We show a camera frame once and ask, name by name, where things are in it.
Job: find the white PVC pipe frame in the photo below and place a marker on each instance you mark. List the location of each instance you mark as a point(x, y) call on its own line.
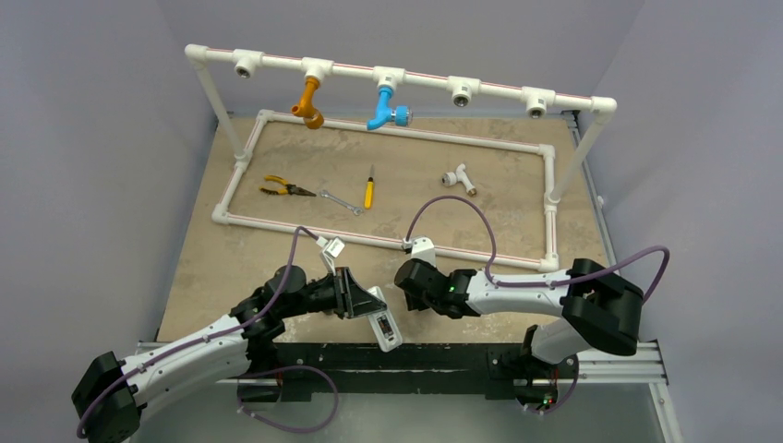
point(536, 102)

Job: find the blue plastic faucet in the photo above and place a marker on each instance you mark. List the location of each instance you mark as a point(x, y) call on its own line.
point(384, 113)

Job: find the white plastic faucet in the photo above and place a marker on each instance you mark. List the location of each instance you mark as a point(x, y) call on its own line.
point(459, 176)

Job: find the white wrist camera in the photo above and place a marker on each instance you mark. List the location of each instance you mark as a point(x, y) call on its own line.
point(330, 249)
point(422, 248)

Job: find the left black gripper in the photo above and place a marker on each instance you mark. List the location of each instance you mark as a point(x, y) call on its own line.
point(350, 299)

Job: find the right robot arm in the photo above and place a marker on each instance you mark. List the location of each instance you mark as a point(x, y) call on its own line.
point(591, 307)

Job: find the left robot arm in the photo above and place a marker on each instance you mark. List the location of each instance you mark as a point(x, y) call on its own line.
point(114, 394)

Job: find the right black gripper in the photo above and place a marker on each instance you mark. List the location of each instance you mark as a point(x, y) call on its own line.
point(408, 281)

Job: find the orange plastic faucet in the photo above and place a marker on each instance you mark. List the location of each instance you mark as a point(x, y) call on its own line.
point(305, 109)

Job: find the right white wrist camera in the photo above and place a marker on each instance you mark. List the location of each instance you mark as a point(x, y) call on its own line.
point(422, 248)

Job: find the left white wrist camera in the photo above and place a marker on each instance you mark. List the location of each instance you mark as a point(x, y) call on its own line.
point(330, 249)

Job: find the small silver wrench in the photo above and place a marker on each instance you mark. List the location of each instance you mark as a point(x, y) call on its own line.
point(354, 209)

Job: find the yellow handled screwdriver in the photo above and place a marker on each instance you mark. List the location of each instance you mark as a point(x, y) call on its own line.
point(369, 192)

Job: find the aluminium table frame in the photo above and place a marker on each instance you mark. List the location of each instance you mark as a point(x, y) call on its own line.
point(293, 330)

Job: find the yellow handled pliers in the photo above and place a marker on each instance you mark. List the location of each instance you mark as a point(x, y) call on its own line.
point(284, 187)

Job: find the white AC remote control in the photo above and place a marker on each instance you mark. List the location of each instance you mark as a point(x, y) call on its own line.
point(384, 326)

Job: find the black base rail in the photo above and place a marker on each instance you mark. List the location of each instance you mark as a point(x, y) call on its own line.
point(496, 371)

